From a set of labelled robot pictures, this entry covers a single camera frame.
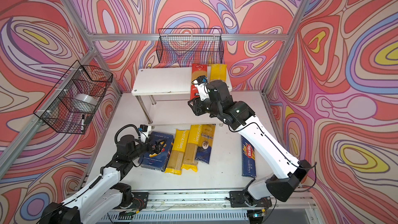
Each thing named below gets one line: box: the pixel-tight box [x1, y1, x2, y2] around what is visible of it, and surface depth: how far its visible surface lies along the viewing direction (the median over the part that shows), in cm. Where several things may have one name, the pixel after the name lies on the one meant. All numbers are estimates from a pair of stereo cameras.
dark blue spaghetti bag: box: [194, 123, 217, 165], surface depth 92 cm
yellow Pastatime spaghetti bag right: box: [181, 124, 202, 173], surface depth 89 cm
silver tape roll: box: [70, 93, 99, 113], surface depth 73 cm
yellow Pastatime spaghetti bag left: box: [164, 128, 190, 175], surface depth 88 cm
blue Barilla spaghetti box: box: [240, 134, 257, 178], surface depth 85 cm
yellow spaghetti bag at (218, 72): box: [209, 63, 227, 82], surface depth 82 cm
